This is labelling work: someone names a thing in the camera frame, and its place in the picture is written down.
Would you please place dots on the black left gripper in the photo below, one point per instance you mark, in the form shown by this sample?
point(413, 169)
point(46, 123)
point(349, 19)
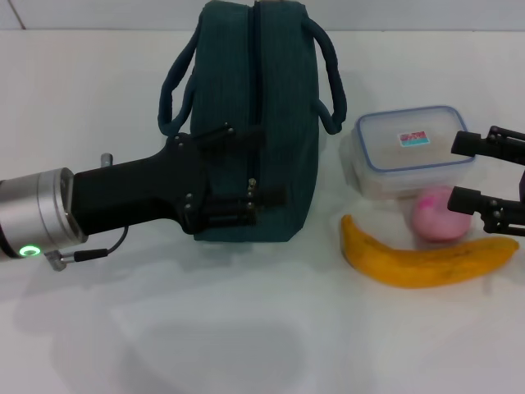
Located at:
point(139, 193)

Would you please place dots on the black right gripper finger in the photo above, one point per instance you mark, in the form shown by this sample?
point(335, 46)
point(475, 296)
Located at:
point(471, 143)
point(500, 213)

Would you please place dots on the pink peach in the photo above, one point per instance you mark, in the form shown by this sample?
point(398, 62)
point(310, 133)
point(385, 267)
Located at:
point(439, 221)

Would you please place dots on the clear food box blue lid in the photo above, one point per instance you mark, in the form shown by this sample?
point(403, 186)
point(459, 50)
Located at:
point(410, 164)

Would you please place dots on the dark teal fabric lunch bag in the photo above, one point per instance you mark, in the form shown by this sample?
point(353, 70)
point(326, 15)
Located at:
point(283, 123)

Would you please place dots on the yellow banana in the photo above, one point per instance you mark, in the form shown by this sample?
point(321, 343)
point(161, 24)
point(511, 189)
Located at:
point(410, 267)

